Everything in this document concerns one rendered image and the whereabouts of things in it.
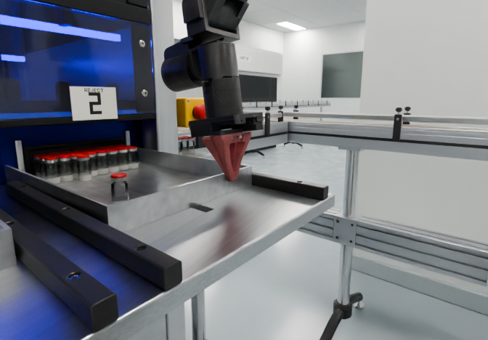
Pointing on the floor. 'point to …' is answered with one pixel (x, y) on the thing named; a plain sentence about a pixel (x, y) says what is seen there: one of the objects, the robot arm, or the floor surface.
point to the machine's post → (163, 101)
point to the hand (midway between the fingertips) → (232, 175)
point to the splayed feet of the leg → (341, 314)
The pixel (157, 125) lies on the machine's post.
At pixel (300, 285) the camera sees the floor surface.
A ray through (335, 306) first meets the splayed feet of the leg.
